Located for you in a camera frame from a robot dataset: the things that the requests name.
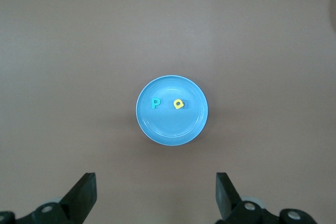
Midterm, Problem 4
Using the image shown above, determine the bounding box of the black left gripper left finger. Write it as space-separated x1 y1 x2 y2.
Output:
0 173 97 224

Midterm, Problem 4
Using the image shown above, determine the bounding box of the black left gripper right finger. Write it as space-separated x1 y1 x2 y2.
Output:
215 172 319 224

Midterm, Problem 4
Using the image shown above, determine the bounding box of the blue plate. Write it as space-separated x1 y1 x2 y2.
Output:
135 74 209 146

